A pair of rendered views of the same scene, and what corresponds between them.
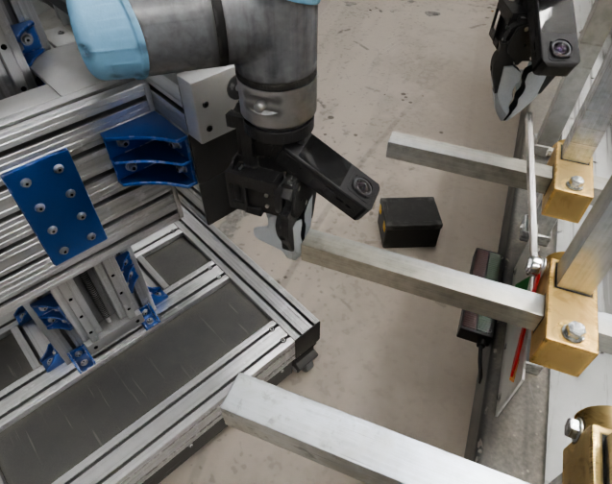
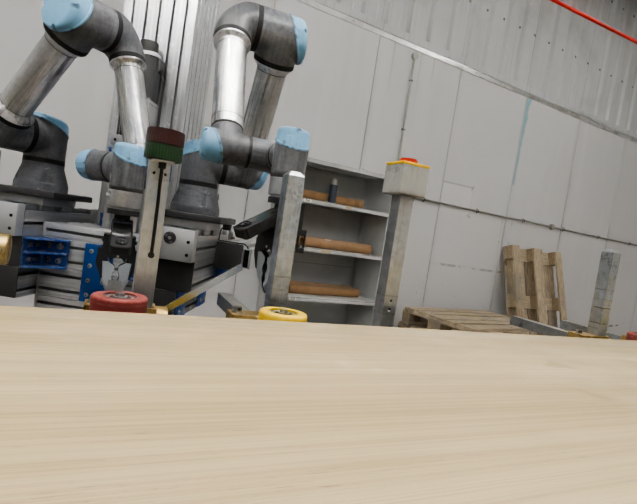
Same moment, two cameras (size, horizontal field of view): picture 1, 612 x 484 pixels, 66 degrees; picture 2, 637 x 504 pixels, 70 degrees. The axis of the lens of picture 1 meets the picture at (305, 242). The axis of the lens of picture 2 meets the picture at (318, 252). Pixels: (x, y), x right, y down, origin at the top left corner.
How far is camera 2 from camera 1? 1.09 m
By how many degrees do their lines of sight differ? 58
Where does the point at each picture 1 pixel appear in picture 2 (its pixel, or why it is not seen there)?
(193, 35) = (95, 162)
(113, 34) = (81, 157)
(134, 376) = not seen: hidden behind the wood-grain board
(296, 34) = (118, 168)
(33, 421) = not seen: hidden behind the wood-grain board
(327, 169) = (117, 230)
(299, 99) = (116, 194)
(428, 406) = not seen: outside the picture
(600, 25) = (383, 280)
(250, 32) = (107, 164)
